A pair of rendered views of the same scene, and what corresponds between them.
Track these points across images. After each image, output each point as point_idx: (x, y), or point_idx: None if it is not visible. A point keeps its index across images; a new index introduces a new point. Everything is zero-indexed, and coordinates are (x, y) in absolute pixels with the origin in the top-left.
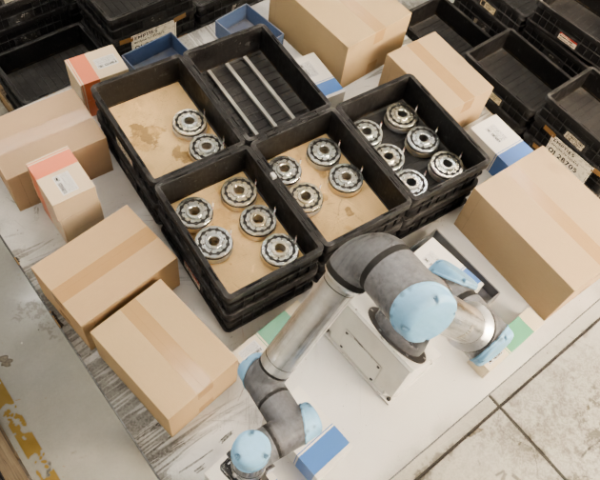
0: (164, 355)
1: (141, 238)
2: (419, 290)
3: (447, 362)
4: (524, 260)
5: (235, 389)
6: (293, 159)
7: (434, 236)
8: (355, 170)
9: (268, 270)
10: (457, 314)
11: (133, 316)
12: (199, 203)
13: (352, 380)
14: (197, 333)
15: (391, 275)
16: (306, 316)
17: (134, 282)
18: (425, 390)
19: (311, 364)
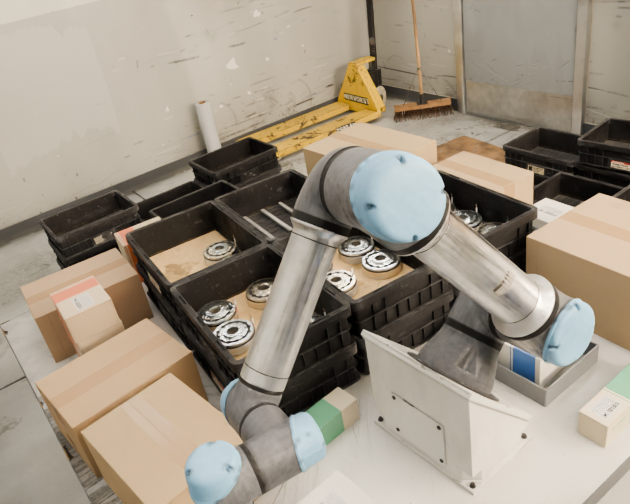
0: (160, 443)
1: (155, 341)
2: (378, 156)
3: (549, 435)
4: (613, 295)
5: (265, 500)
6: None
7: None
8: (391, 253)
9: None
10: (471, 236)
11: (133, 410)
12: (221, 304)
13: (420, 472)
14: (204, 416)
15: (346, 162)
16: (277, 285)
17: (140, 379)
18: (524, 472)
19: (364, 460)
